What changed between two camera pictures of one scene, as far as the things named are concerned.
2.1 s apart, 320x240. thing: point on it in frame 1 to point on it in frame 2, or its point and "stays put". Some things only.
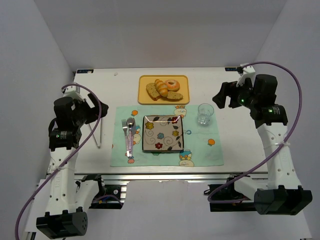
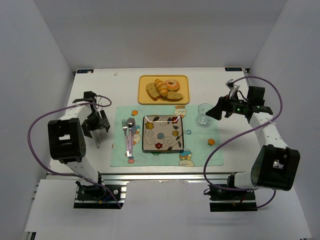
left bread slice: [153, 92] stays put
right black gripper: [230, 93] to [221, 107]
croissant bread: [161, 87] stays put
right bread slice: [174, 96] stays put
